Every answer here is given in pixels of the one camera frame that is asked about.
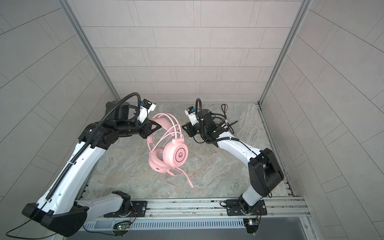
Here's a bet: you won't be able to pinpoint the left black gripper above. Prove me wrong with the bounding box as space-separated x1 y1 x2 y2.
114 116 163 140

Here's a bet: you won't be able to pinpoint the pink cat-ear headphones with cable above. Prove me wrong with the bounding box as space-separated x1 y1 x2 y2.
147 113 196 188

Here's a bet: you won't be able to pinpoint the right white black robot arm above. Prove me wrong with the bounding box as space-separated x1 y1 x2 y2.
182 107 284 215

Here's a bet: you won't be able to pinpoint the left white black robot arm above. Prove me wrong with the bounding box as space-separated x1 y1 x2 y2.
22 100 160 237

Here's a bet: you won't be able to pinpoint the left green circuit board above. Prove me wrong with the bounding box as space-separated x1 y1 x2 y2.
112 221 132 236

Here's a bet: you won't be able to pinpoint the white ventilation grille strip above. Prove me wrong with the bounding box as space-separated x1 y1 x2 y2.
85 219 245 232

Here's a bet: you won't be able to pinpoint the right circuit board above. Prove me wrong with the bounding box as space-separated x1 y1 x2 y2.
243 219 260 234

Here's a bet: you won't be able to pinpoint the white black headphones with cable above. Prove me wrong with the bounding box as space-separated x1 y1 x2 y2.
192 98 237 147

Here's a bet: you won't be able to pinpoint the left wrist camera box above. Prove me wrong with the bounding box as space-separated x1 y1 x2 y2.
138 99 156 124

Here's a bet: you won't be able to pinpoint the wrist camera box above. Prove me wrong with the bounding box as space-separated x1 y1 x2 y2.
185 107 199 126
138 99 156 124

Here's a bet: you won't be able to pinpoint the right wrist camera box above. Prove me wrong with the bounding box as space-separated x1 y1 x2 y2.
185 107 199 126

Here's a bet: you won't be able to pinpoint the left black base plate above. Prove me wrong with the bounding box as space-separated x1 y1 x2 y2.
104 201 148 218

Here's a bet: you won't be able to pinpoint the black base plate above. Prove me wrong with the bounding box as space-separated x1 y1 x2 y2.
220 199 268 216
104 201 148 218

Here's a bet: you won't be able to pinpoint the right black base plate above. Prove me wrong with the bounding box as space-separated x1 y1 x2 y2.
220 199 268 216

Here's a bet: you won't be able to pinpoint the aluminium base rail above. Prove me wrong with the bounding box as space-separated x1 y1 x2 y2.
74 196 310 221

